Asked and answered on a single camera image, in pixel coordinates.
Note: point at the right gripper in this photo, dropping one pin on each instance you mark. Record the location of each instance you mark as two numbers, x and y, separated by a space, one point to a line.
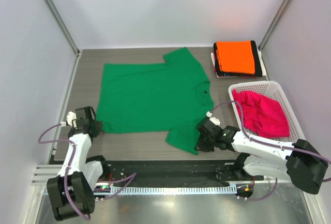
201 147

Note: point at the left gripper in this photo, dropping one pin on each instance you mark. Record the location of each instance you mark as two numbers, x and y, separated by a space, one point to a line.
98 127

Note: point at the green t-shirt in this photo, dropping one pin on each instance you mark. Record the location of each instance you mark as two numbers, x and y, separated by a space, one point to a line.
172 96

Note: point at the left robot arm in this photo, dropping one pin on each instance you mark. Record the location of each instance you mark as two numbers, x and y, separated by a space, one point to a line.
71 191

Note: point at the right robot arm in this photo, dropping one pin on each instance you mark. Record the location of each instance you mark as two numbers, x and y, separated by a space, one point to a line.
298 163

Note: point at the pink t-shirt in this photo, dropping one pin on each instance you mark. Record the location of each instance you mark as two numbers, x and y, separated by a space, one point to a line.
262 115

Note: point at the white plastic basket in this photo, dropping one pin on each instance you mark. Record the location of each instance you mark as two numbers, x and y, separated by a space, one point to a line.
272 90

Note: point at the folded black t-shirt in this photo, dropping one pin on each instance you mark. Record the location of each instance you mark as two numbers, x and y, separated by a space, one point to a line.
258 71

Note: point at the folded orange t-shirt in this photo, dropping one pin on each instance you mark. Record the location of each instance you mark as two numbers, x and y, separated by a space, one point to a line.
235 56

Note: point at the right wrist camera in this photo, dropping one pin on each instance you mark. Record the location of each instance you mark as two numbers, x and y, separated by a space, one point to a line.
214 120

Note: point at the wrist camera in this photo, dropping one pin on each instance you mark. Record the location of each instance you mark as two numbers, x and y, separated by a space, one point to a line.
70 120
214 120

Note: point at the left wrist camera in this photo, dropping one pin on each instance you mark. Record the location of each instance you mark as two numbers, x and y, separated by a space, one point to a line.
70 120

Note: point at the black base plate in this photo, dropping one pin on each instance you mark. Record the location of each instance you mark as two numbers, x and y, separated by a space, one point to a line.
177 173

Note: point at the white slotted cable duct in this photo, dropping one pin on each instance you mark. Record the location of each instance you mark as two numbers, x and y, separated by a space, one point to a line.
148 191

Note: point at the left aluminium frame post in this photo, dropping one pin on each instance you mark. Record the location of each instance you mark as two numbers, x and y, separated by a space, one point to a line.
62 26

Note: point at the aluminium frame post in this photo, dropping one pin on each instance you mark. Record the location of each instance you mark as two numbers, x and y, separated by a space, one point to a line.
62 26
275 21

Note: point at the right aluminium frame post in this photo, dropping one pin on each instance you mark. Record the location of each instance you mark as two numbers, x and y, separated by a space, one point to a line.
275 21

